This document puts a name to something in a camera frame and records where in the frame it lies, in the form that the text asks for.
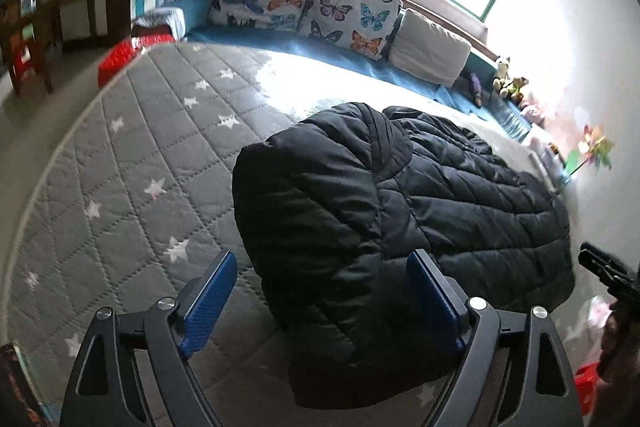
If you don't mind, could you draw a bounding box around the black puffer jacket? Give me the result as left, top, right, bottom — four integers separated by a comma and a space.
232, 103, 576, 409

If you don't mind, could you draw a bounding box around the colourful pinwheel flower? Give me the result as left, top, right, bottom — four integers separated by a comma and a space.
562, 124, 616, 182

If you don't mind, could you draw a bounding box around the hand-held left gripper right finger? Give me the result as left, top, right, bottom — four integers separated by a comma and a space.
406, 249, 584, 427

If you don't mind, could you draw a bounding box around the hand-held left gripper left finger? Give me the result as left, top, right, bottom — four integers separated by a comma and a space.
60, 251, 239, 427

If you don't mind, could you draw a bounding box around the grey star quilted mattress pad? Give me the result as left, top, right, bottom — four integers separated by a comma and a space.
0, 39, 576, 427

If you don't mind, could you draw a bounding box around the folded striped cloth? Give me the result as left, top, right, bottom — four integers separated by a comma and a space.
131, 7, 189, 40

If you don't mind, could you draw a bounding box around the purple plush toy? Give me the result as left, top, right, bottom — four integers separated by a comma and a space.
467, 72, 487, 105

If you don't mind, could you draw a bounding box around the red plastic basket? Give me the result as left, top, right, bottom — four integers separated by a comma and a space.
97, 34, 177, 88

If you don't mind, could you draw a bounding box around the wooden table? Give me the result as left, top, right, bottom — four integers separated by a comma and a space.
0, 0, 97, 95

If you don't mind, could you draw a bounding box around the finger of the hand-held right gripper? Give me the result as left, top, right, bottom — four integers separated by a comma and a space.
578, 242, 639, 297

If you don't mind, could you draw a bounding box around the brown plush toy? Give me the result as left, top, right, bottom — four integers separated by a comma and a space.
492, 57, 531, 104

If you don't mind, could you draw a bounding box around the blue bed sheet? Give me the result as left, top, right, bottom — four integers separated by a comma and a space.
172, 0, 532, 144

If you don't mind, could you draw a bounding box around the red plastic stool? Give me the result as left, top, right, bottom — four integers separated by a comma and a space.
572, 362, 603, 418
9, 39, 48, 94

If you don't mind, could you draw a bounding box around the white pillow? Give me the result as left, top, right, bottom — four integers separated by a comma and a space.
387, 8, 472, 88

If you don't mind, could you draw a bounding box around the pink plush toy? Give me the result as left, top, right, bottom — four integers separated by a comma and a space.
520, 102, 547, 126

